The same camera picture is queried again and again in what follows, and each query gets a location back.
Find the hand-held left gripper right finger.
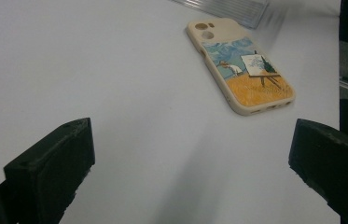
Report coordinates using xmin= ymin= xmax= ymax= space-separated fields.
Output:
xmin=288 ymin=118 xmax=348 ymax=224

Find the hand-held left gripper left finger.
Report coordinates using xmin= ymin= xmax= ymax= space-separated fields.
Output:
xmin=3 ymin=117 xmax=96 ymax=224

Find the clear plastic tray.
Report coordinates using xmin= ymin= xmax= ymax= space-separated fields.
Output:
xmin=171 ymin=0 xmax=271 ymax=30

